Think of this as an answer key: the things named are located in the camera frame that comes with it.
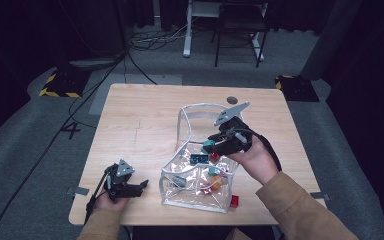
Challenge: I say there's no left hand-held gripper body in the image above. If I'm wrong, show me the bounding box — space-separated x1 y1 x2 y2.
102 158 136 203

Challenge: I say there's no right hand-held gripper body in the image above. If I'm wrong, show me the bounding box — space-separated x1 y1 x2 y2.
213 101 253 156

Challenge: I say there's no long dark blue toy block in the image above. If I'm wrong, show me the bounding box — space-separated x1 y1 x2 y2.
189 153 210 165

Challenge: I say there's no orange toy block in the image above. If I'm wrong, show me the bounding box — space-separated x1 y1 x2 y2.
209 176 223 191

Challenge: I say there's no clear plastic zipper bag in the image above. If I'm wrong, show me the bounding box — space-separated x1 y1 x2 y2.
159 102 248 214

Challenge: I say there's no person's left hand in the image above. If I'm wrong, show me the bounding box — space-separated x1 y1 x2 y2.
94 192 130 212

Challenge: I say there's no person's right hand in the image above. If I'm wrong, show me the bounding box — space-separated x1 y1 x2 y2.
235 143 280 187

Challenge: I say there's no grey tape strip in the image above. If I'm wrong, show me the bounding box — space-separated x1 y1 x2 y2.
67 186 90 197
309 191 331 201

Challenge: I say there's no black base with yellow stripes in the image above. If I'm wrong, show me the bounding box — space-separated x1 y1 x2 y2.
274 74 320 103
38 66 93 99

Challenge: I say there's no person's tan jacket hem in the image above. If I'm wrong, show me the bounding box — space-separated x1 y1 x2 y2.
224 226 254 240

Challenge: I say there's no black chair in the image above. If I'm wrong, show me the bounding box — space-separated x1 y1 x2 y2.
210 0 270 69

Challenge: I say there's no grey flat stand base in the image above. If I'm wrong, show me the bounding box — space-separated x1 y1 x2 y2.
68 57 125 72

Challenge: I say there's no right hand-held gripper cable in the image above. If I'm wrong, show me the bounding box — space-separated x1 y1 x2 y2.
228 128 283 173

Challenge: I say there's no hand-held gripper cable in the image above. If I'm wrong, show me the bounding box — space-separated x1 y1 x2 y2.
84 164 113 224
228 128 283 173

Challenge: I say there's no left hand-held gripper cable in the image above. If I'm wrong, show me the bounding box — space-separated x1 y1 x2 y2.
84 164 113 224

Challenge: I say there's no long black floor cable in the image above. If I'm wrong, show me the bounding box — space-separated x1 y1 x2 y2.
0 49 129 240

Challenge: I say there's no white desk frame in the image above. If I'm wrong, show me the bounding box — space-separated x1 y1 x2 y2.
182 0 268 63

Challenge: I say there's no tangle of floor cables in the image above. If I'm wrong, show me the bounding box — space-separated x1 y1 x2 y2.
128 23 189 53

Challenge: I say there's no grey slanted post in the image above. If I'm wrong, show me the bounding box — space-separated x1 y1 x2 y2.
299 0 363 81

